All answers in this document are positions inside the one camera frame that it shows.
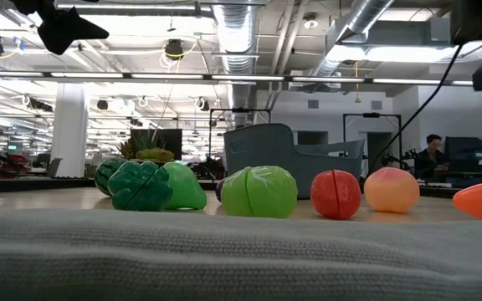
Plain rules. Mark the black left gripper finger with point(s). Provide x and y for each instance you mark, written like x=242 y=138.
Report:
x=32 y=6
x=67 y=33

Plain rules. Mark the striped green toy watermelon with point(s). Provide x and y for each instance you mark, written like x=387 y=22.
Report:
x=103 y=175

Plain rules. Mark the dark green toy broccoli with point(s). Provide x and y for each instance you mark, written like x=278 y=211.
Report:
x=140 y=188

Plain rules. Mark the dark purple toy eggplant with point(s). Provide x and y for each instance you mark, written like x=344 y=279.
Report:
x=218 y=191

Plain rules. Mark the light green toy cabbage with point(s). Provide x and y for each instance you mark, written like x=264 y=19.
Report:
x=262 y=192

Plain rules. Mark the red toy strawberry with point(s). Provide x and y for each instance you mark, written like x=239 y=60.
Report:
x=335 y=194

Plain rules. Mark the peach-coloured toy peach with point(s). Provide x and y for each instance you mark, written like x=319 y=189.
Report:
x=391 y=190

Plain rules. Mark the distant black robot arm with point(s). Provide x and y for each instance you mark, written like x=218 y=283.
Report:
x=400 y=159

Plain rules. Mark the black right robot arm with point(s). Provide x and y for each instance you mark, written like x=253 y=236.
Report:
x=479 y=21

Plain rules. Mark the white building column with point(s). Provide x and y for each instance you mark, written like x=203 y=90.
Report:
x=69 y=138

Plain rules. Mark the potted succulent plant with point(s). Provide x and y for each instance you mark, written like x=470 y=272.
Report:
x=153 y=154

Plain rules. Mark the black monitor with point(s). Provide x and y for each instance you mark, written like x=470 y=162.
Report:
x=174 y=142
x=467 y=150

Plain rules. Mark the long ceiling light bar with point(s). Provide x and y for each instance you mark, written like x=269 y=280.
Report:
x=245 y=78

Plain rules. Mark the teal plastic bin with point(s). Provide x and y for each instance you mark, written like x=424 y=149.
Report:
x=266 y=146

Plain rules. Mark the grey folded cloth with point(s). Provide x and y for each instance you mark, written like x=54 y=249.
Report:
x=241 y=259

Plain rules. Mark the person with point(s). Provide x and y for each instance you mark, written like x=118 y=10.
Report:
x=429 y=161

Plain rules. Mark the round silver air duct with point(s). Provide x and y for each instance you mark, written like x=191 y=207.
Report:
x=237 y=42

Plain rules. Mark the slanted silver air duct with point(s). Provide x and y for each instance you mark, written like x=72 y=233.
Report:
x=350 y=25

